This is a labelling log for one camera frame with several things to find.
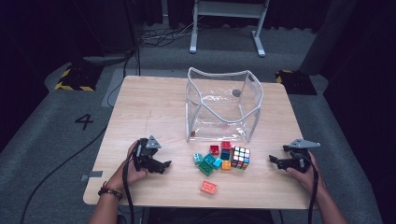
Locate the coral toy brick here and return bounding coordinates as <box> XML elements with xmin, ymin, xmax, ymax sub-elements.
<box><xmin>200</xmin><ymin>180</ymin><xmax>219</xmax><ymax>196</ymax></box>

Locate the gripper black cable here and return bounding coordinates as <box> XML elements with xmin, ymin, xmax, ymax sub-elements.
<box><xmin>306</xmin><ymin>153</ymin><xmax>320</xmax><ymax>224</ymax></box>
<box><xmin>121</xmin><ymin>148</ymin><xmax>135</xmax><ymax>224</ymax></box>

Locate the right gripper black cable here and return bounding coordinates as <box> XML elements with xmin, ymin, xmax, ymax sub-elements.
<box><xmin>306</xmin><ymin>153</ymin><xmax>320</xmax><ymax>224</ymax></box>

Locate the white metal stand frame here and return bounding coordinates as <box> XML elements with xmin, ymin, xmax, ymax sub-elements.
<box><xmin>189</xmin><ymin>0</ymin><xmax>271</xmax><ymax>58</ymax></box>

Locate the clear plastic bag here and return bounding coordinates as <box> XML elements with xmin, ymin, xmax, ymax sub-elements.
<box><xmin>185</xmin><ymin>66</ymin><xmax>265</xmax><ymax>144</ymax></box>

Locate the long black floor cable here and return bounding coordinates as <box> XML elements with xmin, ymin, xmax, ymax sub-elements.
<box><xmin>19</xmin><ymin>124</ymin><xmax>108</xmax><ymax>224</ymax></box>

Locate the looped black floor cable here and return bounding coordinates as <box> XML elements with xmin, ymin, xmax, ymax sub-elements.
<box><xmin>106</xmin><ymin>46</ymin><xmax>141</xmax><ymax>108</ymax></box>

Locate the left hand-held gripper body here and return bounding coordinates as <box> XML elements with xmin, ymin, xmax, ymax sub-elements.
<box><xmin>133</xmin><ymin>134</ymin><xmax>163</xmax><ymax>174</ymax></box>

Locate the person's right hand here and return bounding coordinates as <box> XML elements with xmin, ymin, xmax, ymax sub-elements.
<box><xmin>286</xmin><ymin>151</ymin><xmax>326</xmax><ymax>195</ymax></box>

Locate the person's dark clothing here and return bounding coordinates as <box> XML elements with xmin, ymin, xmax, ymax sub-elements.
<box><xmin>146</xmin><ymin>207</ymin><xmax>275</xmax><ymax>224</ymax></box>

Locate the grey flat stand base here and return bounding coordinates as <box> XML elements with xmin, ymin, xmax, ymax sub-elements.
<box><xmin>82</xmin><ymin>55</ymin><xmax>134</xmax><ymax>64</ymax></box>

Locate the bundle of floor cables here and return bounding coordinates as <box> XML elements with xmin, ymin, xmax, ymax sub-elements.
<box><xmin>138</xmin><ymin>18</ymin><xmax>200</xmax><ymax>48</ymax></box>

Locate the dark grey pillar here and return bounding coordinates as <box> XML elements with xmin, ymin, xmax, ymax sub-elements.
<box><xmin>298</xmin><ymin>0</ymin><xmax>358</xmax><ymax>76</ymax></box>

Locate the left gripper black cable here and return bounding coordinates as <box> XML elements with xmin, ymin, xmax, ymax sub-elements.
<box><xmin>121</xmin><ymin>148</ymin><xmax>135</xmax><ymax>224</ymax></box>

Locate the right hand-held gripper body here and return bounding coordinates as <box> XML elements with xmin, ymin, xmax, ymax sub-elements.
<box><xmin>283</xmin><ymin>138</ymin><xmax>321</xmax><ymax>173</ymax></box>

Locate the black yellow striped base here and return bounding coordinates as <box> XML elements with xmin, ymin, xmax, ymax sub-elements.
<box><xmin>275</xmin><ymin>69</ymin><xmax>318</xmax><ymax>96</ymax></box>
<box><xmin>54</xmin><ymin>63</ymin><xmax>104</xmax><ymax>92</ymax></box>

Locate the black stand pole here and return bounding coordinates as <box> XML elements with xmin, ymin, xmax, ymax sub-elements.
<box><xmin>123</xmin><ymin>0</ymin><xmax>142</xmax><ymax>55</ymax></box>

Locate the person's left hand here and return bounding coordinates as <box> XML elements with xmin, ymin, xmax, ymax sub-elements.
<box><xmin>106</xmin><ymin>140</ymin><xmax>149</xmax><ymax>192</ymax></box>

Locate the green toy brick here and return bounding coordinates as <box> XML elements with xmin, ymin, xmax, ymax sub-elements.
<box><xmin>198</xmin><ymin>161</ymin><xmax>215</xmax><ymax>177</ymax></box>

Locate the beaded bracelet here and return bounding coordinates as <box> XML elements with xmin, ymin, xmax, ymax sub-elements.
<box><xmin>97</xmin><ymin>186</ymin><xmax>123</xmax><ymax>201</ymax></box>

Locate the grey tape piece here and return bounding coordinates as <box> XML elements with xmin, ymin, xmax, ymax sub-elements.
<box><xmin>80</xmin><ymin>170</ymin><xmax>104</xmax><ymax>182</ymax></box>

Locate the multicoloured puzzle cube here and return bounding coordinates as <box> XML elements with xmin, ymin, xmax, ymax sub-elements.
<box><xmin>231</xmin><ymin>145</ymin><xmax>251</xmax><ymax>171</ymax></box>

